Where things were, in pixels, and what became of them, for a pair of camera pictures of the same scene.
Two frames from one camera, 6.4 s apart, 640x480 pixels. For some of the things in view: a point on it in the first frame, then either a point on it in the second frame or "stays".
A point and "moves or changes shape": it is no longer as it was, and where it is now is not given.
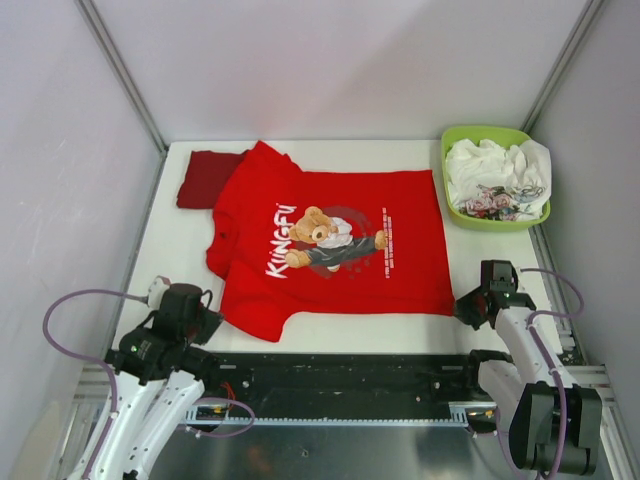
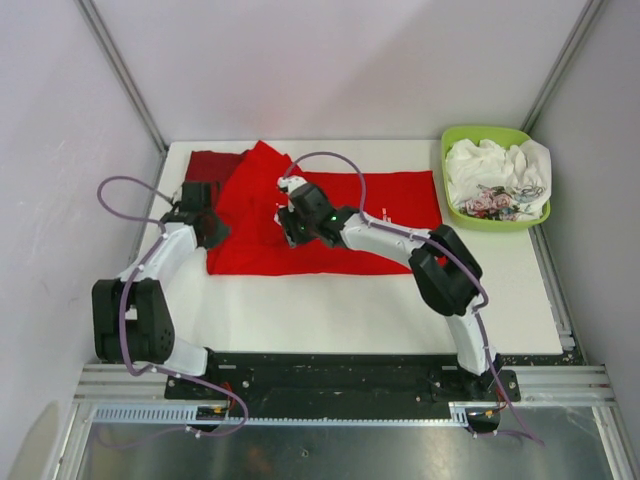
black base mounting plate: x=344 y=380 stays
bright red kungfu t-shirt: x=283 y=243 moves or changes shape
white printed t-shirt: x=491 y=181 stays
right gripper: x=463 y=312 -> x=288 y=216
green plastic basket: x=505 y=135 stays
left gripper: x=212 y=322 -> x=221 y=234
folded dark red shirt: x=205 y=175 stays
